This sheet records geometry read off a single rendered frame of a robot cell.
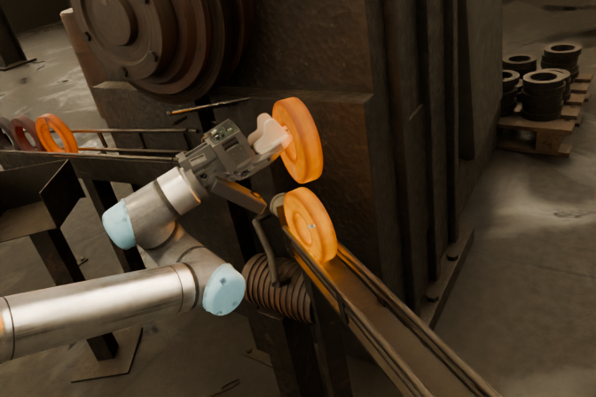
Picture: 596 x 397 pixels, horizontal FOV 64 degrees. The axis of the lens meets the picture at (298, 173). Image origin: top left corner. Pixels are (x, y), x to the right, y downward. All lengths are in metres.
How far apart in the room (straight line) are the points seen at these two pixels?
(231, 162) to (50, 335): 0.36
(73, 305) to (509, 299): 1.43
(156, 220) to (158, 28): 0.42
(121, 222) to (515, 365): 1.21
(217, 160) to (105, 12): 0.48
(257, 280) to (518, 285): 1.02
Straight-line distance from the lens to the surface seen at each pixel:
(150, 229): 0.81
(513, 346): 1.66
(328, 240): 0.88
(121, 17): 1.11
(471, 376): 0.66
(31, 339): 0.67
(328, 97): 1.09
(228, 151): 0.78
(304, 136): 0.78
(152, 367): 1.80
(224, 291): 0.76
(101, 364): 1.89
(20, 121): 2.01
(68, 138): 1.82
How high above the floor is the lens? 1.25
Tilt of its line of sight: 29 degrees down
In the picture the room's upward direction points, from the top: 11 degrees counter-clockwise
